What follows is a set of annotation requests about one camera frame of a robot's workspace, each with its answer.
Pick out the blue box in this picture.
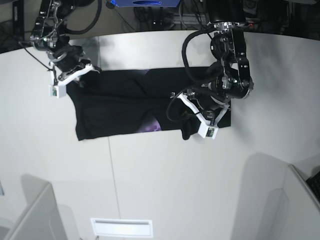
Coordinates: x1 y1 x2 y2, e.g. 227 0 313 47
110 0 180 8

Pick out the grey right partition panel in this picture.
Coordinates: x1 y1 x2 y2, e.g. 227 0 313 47
280 165 320 240

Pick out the grey partition panel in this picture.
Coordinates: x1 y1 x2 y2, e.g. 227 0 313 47
280 165 320 240
0 175 80 240

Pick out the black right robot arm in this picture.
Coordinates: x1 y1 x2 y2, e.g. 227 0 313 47
18 0 103 75

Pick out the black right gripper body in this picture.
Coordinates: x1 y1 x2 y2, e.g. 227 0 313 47
48 44 84 73

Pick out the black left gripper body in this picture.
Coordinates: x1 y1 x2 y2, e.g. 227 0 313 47
192 88 231 113

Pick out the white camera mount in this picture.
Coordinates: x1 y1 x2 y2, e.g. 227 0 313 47
166 92 231 140
48 61 101 99

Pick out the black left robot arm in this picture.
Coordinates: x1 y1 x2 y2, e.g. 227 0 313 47
181 0 254 105

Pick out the black keyboard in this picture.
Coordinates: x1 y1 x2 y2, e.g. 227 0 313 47
306 172 320 200

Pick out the grey left partition panel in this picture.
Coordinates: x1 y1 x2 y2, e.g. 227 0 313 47
0 175 80 240

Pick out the black T-shirt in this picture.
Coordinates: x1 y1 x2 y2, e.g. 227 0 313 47
66 66 233 142

